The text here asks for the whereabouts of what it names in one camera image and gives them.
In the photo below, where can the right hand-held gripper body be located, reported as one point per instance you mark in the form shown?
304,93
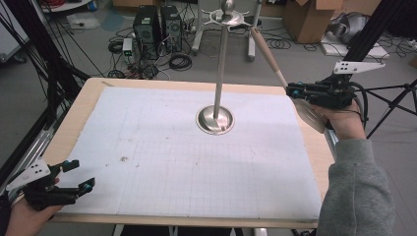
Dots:
331,93

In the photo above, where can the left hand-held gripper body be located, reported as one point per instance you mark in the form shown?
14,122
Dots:
36,193

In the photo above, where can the metal utensil stand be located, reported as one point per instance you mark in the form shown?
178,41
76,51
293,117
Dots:
220,72

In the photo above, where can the person's left hand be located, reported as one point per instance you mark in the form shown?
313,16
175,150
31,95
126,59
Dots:
26,219

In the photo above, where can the person's right hand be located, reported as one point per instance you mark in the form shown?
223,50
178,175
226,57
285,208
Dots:
347,124

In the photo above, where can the white foam board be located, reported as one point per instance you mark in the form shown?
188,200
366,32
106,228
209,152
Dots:
357,50

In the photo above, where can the black tripod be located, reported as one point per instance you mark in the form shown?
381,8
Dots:
393,101

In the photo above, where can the large open cardboard box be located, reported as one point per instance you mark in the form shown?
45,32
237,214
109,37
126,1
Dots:
308,23

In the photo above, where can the desk with white legs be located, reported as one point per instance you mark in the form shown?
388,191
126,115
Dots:
251,42

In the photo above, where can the grey metallic device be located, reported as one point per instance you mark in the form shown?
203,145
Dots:
349,26

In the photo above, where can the white grid mat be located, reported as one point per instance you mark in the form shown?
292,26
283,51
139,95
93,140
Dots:
164,164

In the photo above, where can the white power box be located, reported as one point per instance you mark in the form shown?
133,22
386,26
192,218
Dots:
127,46

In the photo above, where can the black computer tower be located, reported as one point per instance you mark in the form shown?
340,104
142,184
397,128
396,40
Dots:
171,29
146,32

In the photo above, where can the silver aluminium rail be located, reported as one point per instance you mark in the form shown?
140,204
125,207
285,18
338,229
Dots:
29,154

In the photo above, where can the black aluminium frame bar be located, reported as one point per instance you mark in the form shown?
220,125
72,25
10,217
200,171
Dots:
377,23

